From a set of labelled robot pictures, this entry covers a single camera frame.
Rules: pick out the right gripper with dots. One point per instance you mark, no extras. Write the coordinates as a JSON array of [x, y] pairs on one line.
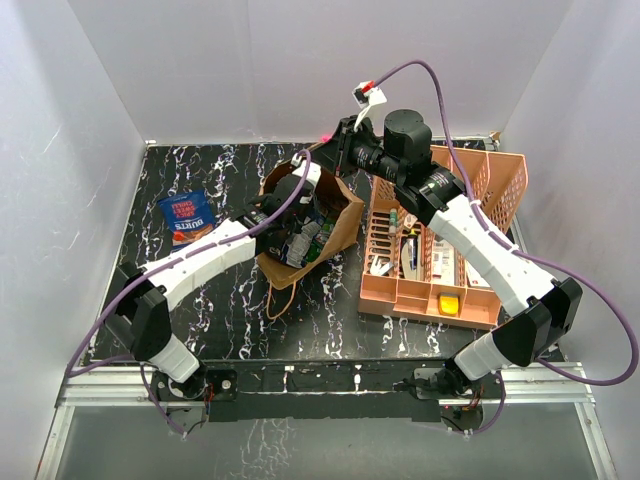
[[335, 155]]

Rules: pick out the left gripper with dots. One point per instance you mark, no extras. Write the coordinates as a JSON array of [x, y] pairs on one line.
[[297, 229]]

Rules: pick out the blue white snack pack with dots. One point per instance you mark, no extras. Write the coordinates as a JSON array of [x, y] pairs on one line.
[[298, 244]]

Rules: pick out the brown paper bag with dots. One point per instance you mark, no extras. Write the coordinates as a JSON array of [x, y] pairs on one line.
[[333, 199]]

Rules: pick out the blue Burts chips bag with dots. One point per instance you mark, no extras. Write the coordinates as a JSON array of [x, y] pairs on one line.
[[189, 217]]

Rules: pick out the pink plastic desk organizer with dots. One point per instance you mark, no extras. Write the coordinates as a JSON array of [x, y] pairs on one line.
[[455, 265]]

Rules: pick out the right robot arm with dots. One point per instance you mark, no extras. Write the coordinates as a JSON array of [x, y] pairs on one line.
[[541, 309]]

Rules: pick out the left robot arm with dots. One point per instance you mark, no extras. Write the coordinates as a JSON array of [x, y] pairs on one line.
[[145, 296]]

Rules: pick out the green snack packet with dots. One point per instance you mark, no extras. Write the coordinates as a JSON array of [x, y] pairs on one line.
[[320, 239]]

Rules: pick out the yellow sticky note pad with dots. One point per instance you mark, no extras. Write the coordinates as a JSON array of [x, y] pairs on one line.
[[448, 304]]

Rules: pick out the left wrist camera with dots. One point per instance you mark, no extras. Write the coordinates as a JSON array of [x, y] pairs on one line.
[[306, 172]]

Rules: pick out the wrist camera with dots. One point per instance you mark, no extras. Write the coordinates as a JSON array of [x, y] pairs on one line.
[[369, 98], [306, 172]]

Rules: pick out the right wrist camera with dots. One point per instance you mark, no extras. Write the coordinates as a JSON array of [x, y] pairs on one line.
[[369, 98]]

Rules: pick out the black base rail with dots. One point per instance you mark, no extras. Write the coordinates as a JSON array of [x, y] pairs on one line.
[[406, 388]]

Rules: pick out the aluminium frame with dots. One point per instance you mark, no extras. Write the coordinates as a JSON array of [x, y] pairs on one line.
[[125, 385]]

